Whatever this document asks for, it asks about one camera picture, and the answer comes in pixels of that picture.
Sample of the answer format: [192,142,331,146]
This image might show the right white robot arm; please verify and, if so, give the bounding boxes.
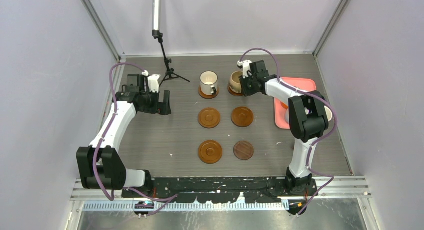
[237,60,329,195]

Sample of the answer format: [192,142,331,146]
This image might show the aluminium frame rail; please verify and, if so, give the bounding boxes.
[70,176,372,212]

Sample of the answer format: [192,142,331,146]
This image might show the black tripod with silver pole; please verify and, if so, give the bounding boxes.
[151,0,191,87]

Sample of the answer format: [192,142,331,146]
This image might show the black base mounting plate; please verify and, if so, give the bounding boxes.
[121,177,318,204]

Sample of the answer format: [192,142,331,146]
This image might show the pink plastic tray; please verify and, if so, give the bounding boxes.
[274,77,317,129]

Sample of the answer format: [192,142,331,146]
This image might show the purple cable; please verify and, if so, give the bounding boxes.
[92,62,179,217]
[237,48,339,217]

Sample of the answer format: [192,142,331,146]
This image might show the brown wooden coaster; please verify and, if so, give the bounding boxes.
[198,85,220,100]
[231,106,254,127]
[198,107,221,128]
[198,140,223,164]
[227,85,243,96]

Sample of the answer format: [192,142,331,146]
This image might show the orange ceramic mug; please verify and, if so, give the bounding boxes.
[280,102,288,110]

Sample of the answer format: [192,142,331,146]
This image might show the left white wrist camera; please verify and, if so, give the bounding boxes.
[141,70,161,93]

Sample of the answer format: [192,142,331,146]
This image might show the cream ceramic mug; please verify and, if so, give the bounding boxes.
[199,71,219,96]

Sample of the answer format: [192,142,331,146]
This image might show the dark walnut wooden coaster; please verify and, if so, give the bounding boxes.
[233,141,254,160]

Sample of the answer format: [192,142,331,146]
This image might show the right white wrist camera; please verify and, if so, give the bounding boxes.
[237,60,252,78]

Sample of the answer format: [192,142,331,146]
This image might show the light blue ceramic mug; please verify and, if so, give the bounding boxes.
[324,106,333,121]

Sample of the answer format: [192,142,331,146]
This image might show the beige ceramic mug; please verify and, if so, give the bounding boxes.
[229,71,243,94]

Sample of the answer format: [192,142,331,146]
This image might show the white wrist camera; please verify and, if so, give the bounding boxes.
[237,60,252,78]
[141,70,161,93]

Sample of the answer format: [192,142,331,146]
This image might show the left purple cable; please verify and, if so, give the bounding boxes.
[92,62,179,217]

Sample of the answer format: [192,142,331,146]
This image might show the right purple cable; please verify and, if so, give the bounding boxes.
[237,48,339,217]

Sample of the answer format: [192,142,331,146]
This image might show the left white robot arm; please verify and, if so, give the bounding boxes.
[76,74,172,197]

